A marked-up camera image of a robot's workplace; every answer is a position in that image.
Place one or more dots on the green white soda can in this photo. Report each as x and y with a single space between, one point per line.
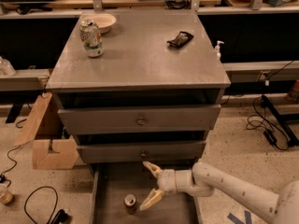
91 38

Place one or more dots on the black snack packet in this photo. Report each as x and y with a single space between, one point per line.
180 40

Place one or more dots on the wooden block stand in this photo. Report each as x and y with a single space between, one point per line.
44 129

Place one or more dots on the grey bottom drawer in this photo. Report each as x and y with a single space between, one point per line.
113 181

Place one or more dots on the grey drawer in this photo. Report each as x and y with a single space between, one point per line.
113 181
154 151
144 119

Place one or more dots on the grey drawer cabinet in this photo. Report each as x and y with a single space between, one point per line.
138 68

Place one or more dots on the grey middle drawer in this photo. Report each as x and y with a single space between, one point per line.
154 151

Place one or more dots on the white bowl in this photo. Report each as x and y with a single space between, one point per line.
104 21

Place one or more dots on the orange bottle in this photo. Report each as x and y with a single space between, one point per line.
293 93

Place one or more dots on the clear plastic cup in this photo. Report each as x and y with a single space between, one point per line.
6 196

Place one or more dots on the grey top drawer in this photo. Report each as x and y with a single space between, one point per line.
144 119

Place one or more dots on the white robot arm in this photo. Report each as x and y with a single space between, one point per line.
202 179

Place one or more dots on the white pump bottle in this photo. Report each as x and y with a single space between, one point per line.
218 49

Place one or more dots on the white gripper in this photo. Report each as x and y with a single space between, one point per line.
167 181

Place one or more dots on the orange soda can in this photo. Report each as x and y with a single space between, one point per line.
130 202

